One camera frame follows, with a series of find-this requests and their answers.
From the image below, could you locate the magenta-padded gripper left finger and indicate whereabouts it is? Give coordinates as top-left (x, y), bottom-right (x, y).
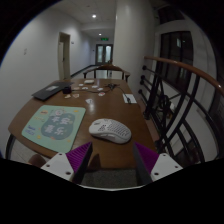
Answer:
top-left (40, 141), bottom-right (94, 185)

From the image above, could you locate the white paper sheet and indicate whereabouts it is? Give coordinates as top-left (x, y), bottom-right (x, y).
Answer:
top-left (122, 93), bottom-right (138, 105)

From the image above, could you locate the white perforated computer mouse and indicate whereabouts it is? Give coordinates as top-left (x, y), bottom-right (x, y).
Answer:
top-left (88, 118), bottom-right (133, 145)

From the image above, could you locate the black railing with wooden handrail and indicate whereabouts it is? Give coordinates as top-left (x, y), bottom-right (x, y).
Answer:
top-left (138, 55), bottom-right (224, 164)

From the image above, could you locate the wooden armchair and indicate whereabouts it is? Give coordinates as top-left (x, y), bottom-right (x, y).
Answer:
top-left (82, 64), bottom-right (132, 83)

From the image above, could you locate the dark closed laptop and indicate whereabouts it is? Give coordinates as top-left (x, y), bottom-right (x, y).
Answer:
top-left (31, 80), bottom-right (74, 102)

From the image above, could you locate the dark framed window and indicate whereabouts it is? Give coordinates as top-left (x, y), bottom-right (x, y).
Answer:
top-left (159, 30), bottom-right (195, 91)

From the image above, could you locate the white side door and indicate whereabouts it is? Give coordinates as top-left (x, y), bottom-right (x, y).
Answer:
top-left (57, 31), bottom-right (72, 81)

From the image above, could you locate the glass double door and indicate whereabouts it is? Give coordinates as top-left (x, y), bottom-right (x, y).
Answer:
top-left (95, 43), bottom-right (114, 66)

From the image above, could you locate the green printed mouse pad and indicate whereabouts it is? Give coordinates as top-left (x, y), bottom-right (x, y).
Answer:
top-left (21, 104), bottom-right (87, 154)

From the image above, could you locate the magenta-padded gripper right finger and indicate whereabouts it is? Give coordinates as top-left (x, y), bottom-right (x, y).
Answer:
top-left (132, 141), bottom-right (184, 186)

